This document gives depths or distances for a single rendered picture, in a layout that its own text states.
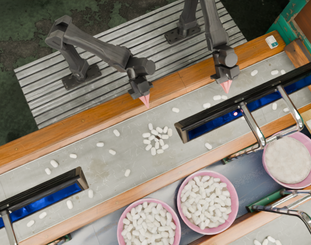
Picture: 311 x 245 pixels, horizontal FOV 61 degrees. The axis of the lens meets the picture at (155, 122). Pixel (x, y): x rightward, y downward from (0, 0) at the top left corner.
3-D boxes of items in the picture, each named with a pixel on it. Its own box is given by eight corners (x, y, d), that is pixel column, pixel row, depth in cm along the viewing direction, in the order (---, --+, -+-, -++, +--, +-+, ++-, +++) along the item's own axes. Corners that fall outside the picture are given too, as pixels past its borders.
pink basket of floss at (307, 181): (248, 175, 127) (256, 174, 118) (264, 126, 134) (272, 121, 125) (301, 198, 126) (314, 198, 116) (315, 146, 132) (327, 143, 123)
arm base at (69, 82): (100, 68, 131) (94, 56, 132) (62, 85, 128) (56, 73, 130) (102, 75, 139) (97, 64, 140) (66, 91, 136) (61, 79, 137)
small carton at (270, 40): (265, 39, 137) (266, 37, 135) (270, 37, 137) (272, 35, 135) (271, 49, 135) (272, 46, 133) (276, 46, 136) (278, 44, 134)
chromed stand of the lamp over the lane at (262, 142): (205, 130, 132) (233, 100, 89) (239, 114, 135) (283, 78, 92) (223, 165, 128) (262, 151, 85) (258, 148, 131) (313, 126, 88)
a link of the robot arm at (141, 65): (158, 61, 104) (139, 42, 96) (151, 80, 102) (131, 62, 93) (138, 63, 112) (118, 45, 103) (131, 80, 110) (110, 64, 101)
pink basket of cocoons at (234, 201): (163, 201, 123) (164, 202, 114) (200, 160, 128) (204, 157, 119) (206, 244, 119) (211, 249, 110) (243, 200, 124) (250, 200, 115)
